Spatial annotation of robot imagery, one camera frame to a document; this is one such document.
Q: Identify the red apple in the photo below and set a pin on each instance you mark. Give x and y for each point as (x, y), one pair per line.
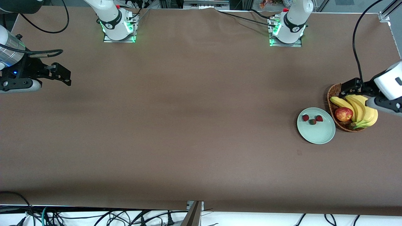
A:
(344, 114)

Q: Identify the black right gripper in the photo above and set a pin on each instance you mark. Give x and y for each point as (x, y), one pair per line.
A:
(26, 67)

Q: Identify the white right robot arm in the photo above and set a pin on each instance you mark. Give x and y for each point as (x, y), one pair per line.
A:
(110, 18)

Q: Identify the brown table cloth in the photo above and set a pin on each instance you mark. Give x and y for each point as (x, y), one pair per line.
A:
(201, 157)

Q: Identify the grey metal box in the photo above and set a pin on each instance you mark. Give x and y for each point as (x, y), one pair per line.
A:
(205, 4)

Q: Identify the aluminium frame profile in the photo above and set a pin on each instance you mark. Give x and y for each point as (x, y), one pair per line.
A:
(388, 12)

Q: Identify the yellow banana bunch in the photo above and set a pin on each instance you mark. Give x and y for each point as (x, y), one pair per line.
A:
(366, 116)

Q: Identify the brown support post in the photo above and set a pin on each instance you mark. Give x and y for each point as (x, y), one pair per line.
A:
(193, 215)

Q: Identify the pale green plate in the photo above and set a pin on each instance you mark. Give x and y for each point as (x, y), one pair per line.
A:
(315, 133)

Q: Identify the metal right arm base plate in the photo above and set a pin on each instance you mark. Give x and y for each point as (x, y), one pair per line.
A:
(108, 40)

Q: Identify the red strawberry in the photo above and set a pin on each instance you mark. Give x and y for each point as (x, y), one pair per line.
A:
(319, 118)
(312, 121)
(305, 117)

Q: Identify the brown wicker basket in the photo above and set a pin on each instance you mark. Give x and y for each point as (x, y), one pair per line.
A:
(332, 92)

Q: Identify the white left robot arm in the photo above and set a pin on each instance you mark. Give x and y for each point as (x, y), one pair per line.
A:
(295, 18)

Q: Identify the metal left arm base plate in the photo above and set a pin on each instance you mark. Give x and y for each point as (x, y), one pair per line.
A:
(282, 45)

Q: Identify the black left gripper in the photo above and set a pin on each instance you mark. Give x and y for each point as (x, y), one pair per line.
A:
(367, 87)

